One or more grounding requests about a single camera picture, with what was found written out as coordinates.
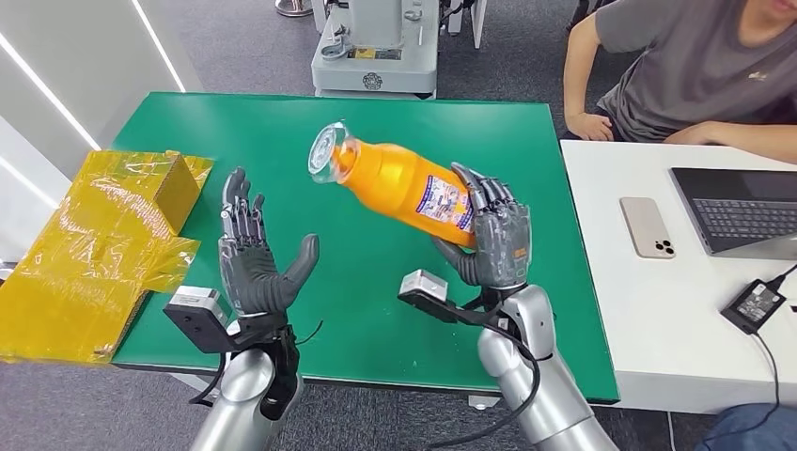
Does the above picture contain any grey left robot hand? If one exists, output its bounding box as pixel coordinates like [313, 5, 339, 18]
[217, 166, 320, 319]

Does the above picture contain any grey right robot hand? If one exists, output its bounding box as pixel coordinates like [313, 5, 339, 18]
[432, 162, 534, 292]

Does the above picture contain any orange juice bottle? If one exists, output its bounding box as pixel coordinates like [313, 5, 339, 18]
[307, 121, 480, 250]

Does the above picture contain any green topped table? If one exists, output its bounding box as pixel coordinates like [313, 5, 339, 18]
[110, 91, 620, 405]

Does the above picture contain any beige smartphone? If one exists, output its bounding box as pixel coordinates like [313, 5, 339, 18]
[618, 196, 676, 260]

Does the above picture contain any person's right hand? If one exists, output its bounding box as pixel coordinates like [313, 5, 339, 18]
[565, 112, 616, 143]

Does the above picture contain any person's hand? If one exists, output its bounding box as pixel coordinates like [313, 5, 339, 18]
[663, 121, 717, 147]
[565, 112, 616, 143]

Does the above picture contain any yellow taped cardboard box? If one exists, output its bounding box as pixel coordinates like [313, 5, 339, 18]
[0, 149, 215, 366]

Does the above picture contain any white desk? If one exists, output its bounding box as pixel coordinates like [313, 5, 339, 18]
[558, 139, 797, 415]

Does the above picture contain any grey machine base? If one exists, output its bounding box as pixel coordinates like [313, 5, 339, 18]
[310, 0, 440, 101]

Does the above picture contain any person's left hand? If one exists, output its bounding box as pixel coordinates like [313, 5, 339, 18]
[663, 121, 717, 147]

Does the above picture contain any dark grey laptop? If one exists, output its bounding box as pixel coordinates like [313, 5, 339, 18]
[669, 166, 797, 261]

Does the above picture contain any black chair base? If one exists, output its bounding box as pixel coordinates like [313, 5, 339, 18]
[568, 0, 601, 29]

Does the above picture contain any person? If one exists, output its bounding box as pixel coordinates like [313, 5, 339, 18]
[562, 0, 797, 164]

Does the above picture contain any black power adapter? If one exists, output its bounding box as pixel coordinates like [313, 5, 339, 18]
[720, 278, 787, 336]

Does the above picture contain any chrome stand base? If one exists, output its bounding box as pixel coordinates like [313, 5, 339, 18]
[274, 0, 314, 19]

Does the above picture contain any blue fabric item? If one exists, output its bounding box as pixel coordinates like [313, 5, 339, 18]
[694, 403, 797, 451]

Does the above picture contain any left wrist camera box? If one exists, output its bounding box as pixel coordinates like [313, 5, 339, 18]
[163, 286, 231, 355]

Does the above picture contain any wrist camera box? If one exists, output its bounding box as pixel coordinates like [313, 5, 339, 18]
[163, 286, 231, 355]
[398, 269, 459, 323]

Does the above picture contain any thin black wire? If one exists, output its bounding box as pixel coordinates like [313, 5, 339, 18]
[294, 320, 325, 346]

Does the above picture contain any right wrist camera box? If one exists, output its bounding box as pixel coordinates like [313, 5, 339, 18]
[398, 269, 459, 323]

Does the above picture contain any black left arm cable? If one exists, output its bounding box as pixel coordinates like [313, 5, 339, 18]
[188, 351, 230, 407]

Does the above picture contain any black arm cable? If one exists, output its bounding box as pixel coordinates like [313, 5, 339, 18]
[188, 351, 230, 407]
[423, 320, 541, 451]

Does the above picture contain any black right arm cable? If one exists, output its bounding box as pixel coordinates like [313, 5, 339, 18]
[423, 320, 541, 451]

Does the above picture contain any white machine frame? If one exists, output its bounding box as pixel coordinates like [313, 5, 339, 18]
[438, 0, 488, 50]

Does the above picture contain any black adapter mains cable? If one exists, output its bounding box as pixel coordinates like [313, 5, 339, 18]
[695, 333, 781, 448]

